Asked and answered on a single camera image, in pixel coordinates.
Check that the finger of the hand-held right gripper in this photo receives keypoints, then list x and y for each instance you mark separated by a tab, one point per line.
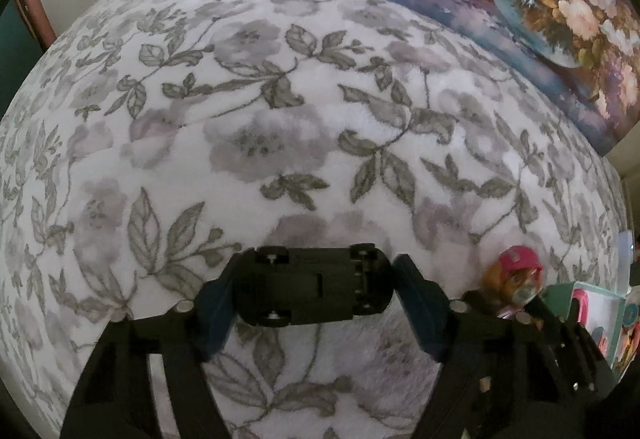
580	349

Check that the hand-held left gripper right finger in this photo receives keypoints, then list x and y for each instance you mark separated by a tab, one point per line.
425	314

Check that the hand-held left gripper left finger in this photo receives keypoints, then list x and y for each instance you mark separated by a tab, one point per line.
215	314

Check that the teal-rimmed white tray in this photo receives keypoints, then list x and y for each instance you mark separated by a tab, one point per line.
557	294

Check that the black toy car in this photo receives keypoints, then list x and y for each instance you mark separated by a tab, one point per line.
310	289

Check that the toy figure with pink hat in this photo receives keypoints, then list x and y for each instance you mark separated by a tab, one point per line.
517	264

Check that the white power strip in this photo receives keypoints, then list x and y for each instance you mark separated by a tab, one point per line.
626	254

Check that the grey floral blanket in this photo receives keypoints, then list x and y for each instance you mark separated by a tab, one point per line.
250	119

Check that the dark teal furniture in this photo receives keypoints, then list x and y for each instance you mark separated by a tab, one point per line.
15	34

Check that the pink bar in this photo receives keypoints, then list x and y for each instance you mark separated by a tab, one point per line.
37	9

